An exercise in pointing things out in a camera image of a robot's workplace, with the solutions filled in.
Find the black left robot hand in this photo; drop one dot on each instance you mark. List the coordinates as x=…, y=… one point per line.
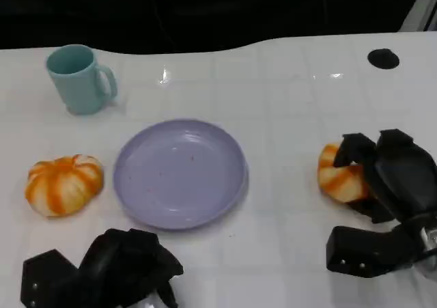
x=119, y=267

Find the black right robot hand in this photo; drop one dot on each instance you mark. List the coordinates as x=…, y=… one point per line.
x=403, y=175

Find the orange white toy bread roll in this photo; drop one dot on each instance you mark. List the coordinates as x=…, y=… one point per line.
x=63, y=185
x=341, y=183

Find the lilac plate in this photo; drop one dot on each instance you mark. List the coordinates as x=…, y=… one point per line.
x=181, y=175

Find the black round table grommet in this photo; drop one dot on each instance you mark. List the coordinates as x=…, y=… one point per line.
x=383, y=59

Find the pale green mug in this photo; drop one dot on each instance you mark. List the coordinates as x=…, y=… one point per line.
x=79, y=84

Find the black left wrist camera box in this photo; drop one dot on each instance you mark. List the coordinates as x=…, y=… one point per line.
x=46, y=280

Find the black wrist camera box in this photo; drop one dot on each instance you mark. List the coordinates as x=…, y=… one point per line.
x=46, y=280
x=362, y=250

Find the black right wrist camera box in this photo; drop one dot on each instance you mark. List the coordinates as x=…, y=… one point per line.
x=362, y=250

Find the white metal frame post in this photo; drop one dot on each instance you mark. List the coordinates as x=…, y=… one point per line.
x=421, y=11

